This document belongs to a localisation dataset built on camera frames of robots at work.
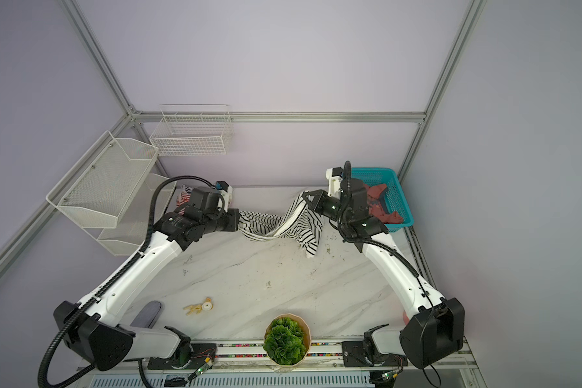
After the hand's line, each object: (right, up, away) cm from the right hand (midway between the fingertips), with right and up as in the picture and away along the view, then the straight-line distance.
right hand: (296, 198), depth 73 cm
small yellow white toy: (-31, -37, +9) cm, 49 cm away
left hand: (-20, -7, +5) cm, 21 cm away
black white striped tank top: (+1, -7, 0) cm, 7 cm away
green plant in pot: (-3, -40, -6) cm, 41 cm away
